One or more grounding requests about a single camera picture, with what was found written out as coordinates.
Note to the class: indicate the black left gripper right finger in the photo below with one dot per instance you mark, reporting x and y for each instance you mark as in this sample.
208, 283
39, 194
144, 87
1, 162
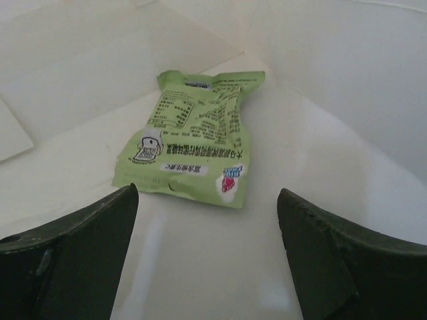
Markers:
342, 270

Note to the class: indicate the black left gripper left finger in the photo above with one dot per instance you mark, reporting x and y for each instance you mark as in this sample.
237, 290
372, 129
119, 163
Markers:
69, 268

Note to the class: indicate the light green snack packet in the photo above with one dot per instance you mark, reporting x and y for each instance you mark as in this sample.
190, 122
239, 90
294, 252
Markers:
194, 144

